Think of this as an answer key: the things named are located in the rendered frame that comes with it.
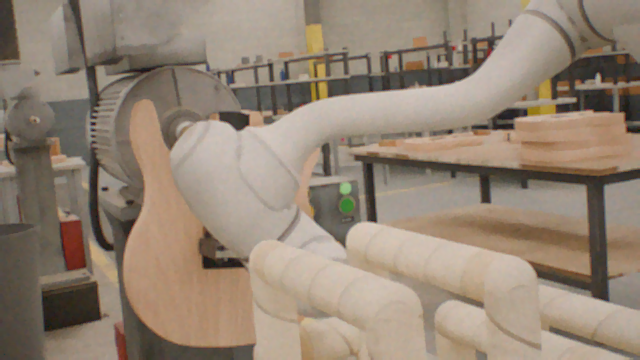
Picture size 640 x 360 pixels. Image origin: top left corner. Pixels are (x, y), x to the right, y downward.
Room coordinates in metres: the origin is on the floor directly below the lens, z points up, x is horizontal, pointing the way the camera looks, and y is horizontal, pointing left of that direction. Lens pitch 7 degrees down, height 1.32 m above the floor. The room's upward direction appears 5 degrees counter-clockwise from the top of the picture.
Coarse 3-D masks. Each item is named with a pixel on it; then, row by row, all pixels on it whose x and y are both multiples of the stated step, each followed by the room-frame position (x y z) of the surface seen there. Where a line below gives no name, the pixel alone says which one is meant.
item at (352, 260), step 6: (348, 246) 0.59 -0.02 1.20; (348, 252) 0.59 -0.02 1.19; (348, 258) 0.59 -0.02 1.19; (354, 258) 0.59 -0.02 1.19; (348, 264) 0.59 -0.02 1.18; (354, 264) 0.59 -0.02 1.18; (360, 264) 0.58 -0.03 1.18; (366, 264) 0.58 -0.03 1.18; (366, 270) 0.58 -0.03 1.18; (372, 270) 0.58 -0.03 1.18; (378, 270) 0.58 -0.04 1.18; (384, 270) 0.59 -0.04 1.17; (384, 276) 0.59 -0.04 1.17; (360, 330) 0.59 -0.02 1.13; (360, 336) 0.59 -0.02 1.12; (366, 342) 0.58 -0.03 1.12; (360, 348) 0.59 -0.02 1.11; (366, 348) 0.58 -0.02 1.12; (360, 354) 0.59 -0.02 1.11; (366, 354) 0.58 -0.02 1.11
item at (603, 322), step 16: (544, 288) 0.65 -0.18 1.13; (544, 304) 0.63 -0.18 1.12; (560, 304) 0.62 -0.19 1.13; (576, 304) 0.60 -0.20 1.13; (592, 304) 0.59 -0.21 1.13; (608, 304) 0.59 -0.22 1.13; (544, 320) 0.63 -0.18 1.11; (560, 320) 0.61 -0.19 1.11; (576, 320) 0.60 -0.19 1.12; (592, 320) 0.58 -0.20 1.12; (608, 320) 0.57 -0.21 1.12; (624, 320) 0.56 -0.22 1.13; (592, 336) 0.59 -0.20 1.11; (608, 336) 0.57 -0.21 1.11; (624, 336) 0.55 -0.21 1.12
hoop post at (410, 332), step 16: (368, 320) 0.40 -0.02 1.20; (416, 320) 0.40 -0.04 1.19; (368, 336) 0.40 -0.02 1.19; (384, 336) 0.40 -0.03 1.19; (400, 336) 0.39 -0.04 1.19; (416, 336) 0.40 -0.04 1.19; (368, 352) 0.41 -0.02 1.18; (384, 352) 0.40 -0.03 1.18; (400, 352) 0.39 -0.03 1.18; (416, 352) 0.40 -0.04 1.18
